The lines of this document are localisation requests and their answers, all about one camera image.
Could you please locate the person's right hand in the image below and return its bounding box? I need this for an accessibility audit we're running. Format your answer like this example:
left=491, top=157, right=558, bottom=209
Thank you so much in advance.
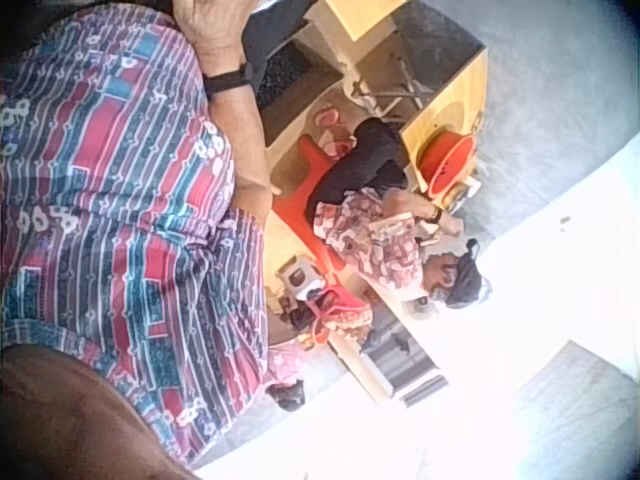
left=171, top=0, right=250, bottom=77

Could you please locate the black wrist band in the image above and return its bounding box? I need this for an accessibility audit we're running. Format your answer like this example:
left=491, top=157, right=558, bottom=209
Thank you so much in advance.
left=202, top=62, right=254, bottom=99

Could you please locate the black mat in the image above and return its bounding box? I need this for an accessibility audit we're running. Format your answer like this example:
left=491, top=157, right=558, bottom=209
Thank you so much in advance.
left=254, top=37, right=344, bottom=111

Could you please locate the pink slipper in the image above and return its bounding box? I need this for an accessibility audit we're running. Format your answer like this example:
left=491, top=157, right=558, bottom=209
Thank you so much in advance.
left=322, top=137, right=357, bottom=157
left=312, top=106, right=344, bottom=129

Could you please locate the yellow wooden board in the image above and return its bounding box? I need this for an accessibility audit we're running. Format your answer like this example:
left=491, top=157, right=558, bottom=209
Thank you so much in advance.
left=324, top=0, right=409, bottom=42

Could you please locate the folding metal stand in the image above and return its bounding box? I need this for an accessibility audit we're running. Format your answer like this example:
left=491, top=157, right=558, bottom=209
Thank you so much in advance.
left=344, top=29, right=434, bottom=119

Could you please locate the red plastic chair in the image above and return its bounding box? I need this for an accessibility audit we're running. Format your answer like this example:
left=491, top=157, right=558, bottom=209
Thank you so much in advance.
left=272, top=134, right=359, bottom=274

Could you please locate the yellow wooden table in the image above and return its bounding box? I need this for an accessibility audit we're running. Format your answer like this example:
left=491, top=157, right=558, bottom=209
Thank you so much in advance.
left=399, top=47, right=489, bottom=201

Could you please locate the white plastic stool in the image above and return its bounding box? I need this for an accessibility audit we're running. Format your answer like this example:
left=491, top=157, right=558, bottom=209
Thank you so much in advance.
left=277, top=254, right=324, bottom=301

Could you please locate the red plastic bowl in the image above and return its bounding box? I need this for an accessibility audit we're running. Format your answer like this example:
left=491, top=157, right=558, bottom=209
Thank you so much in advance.
left=417, top=127, right=477, bottom=197

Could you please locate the striped grey mat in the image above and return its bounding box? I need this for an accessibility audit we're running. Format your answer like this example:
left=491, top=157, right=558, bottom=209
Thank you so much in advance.
left=362, top=319, right=450, bottom=409

